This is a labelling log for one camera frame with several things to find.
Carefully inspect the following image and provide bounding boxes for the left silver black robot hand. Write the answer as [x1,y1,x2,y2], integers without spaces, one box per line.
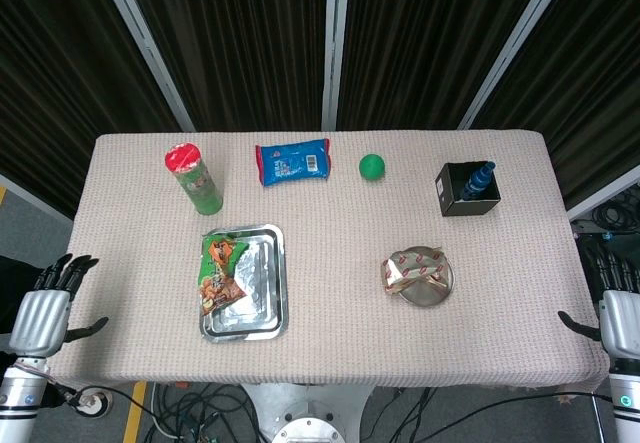
[8,254,110,359]

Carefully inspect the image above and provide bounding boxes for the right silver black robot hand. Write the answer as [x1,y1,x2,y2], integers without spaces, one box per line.
[557,250,640,362]

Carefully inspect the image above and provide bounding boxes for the green orange snack bag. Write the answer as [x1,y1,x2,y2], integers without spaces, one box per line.
[198,231,251,318]

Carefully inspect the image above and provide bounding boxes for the gold foil snack wrapper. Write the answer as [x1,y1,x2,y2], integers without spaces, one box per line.
[381,246,448,295]

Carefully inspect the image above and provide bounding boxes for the black clothed person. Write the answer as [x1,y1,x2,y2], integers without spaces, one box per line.
[0,255,56,335]

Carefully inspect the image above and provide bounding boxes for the black power strip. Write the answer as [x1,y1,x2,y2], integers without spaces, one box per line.
[574,230,640,243]

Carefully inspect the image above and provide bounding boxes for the round white floor outlet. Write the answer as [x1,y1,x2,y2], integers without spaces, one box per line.
[72,387,110,418]

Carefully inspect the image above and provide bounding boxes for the round steel plate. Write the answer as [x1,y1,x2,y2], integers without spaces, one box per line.
[387,245,457,309]

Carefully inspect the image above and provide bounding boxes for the blue bottle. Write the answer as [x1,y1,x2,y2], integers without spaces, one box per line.
[459,160,497,202]

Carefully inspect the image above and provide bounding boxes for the black open box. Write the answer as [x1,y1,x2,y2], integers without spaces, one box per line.
[434,160,502,218]

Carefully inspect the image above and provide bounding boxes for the green chips can red lid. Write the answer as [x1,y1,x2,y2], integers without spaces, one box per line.
[164,143,224,216]

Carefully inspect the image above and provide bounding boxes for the rectangular steel tray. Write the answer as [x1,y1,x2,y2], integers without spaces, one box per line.
[199,222,289,343]

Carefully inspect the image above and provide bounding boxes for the dark pleated curtain panel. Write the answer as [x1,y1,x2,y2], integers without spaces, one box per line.
[336,0,554,132]
[472,0,640,210]
[0,0,182,217]
[119,0,332,133]

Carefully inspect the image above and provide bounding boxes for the green ball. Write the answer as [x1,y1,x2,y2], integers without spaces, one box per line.
[358,152,387,183]

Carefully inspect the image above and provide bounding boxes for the blue cookie package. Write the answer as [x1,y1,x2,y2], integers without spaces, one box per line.
[254,137,332,188]

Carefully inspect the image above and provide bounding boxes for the beige waffle tablecloth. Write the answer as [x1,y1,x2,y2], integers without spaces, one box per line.
[49,130,612,390]

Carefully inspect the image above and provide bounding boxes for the black cables by power strip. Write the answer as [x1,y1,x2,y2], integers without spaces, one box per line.
[569,182,640,232]

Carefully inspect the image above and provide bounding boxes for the white partition base rail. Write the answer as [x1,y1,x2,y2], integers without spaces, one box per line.
[0,172,75,225]
[566,162,640,222]

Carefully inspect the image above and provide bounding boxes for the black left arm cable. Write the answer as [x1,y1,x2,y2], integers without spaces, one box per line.
[49,382,169,432]

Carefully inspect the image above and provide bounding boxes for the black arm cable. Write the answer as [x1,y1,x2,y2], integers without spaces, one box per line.
[439,390,617,443]
[49,382,169,432]

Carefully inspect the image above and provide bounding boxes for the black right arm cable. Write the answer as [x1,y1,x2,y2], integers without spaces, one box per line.
[439,390,617,443]

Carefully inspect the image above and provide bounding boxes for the tangled floor cable bundle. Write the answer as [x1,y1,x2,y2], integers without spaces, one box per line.
[144,382,269,443]

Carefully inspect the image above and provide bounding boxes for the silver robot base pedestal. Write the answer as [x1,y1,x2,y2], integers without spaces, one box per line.
[239,382,377,443]

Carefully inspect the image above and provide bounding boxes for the white partition frame post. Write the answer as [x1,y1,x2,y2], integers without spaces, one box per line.
[93,0,197,133]
[321,0,352,132]
[456,0,577,131]

